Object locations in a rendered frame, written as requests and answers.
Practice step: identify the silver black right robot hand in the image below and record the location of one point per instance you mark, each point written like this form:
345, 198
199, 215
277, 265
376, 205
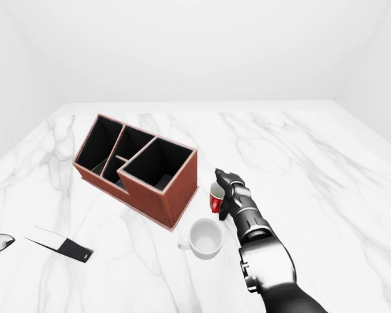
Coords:
267, 264

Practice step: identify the red mug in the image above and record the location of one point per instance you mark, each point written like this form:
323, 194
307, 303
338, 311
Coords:
215, 202

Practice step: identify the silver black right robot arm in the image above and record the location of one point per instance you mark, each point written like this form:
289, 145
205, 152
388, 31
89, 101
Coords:
290, 300

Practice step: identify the white mug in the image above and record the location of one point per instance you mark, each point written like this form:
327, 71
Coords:
205, 238

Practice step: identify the red-brown desk caddy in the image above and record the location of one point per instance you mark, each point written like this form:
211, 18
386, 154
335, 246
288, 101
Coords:
179, 192

